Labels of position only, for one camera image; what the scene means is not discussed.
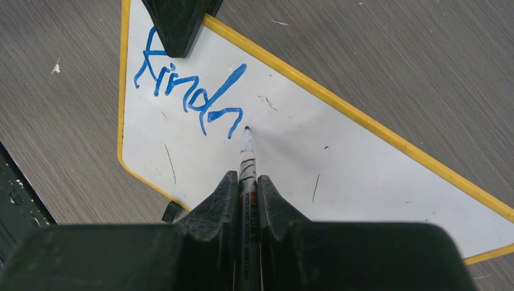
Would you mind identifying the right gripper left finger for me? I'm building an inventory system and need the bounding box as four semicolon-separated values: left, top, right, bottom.
1;171;238;290

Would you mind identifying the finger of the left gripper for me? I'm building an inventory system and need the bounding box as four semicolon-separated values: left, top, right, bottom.
142;0;223;58

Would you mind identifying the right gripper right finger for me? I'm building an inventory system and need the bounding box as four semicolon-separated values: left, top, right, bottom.
257;175;476;290

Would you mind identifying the whiteboard marker pen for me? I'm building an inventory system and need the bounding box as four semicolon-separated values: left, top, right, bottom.
234;126;261;290

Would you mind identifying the yellow framed whiteboard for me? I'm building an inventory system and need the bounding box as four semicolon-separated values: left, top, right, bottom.
117;1;513;264

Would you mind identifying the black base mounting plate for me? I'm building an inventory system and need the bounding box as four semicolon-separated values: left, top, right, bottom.
1;145;56;266

